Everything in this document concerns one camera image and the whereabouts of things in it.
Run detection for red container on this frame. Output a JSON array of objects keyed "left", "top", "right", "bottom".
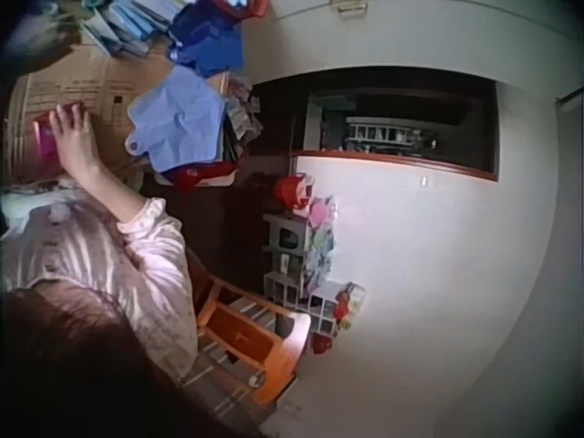
[{"left": 214, "top": 0, "right": 271, "bottom": 25}]

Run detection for pink packet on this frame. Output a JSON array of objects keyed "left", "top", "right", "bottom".
[{"left": 32, "top": 103, "right": 86, "bottom": 171}]

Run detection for stack of papers and magazines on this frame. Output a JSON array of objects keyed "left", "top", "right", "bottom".
[{"left": 220, "top": 75, "right": 265, "bottom": 163}]

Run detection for person's right hand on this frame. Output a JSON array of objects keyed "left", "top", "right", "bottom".
[{"left": 47, "top": 101, "right": 104, "bottom": 180}]

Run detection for large cardboard box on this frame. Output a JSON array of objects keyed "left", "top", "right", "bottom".
[{"left": 4, "top": 39, "right": 232, "bottom": 183}]

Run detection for grey cube shelf with toys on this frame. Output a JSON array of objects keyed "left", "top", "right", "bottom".
[{"left": 261, "top": 194, "right": 367, "bottom": 339}]

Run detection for stack of light blue books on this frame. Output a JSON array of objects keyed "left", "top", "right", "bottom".
[{"left": 79, "top": 0, "right": 188, "bottom": 57}]

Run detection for light blue cloth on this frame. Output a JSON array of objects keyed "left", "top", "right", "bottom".
[{"left": 124, "top": 66, "right": 228, "bottom": 173}]

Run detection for red and white bag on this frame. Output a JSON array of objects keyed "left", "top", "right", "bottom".
[{"left": 154, "top": 160, "right": 239, "bottom": 191}]

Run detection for dark blue cloth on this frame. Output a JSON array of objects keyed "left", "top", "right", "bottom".
[{"left": 166, "top": 5, "right": 245, "bottom": 78}]

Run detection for red toy helmet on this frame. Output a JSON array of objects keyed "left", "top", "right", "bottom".
[{"left": 272, "top": 172, "right": 317, "bottom": 212}]

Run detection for wooden chair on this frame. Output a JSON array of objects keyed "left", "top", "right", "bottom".
[{"left": 195, "top": 271, "right": 313, "bottom": 407}]

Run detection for red cup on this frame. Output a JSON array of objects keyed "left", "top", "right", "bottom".
[{"left": 311, "top": 331, "right": 334, "bottom": 356}]

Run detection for serving hatch with shelf behind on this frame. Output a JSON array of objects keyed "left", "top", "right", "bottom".
[{"left": 251, "top": 65, "right": 501, "bottom": 183}]

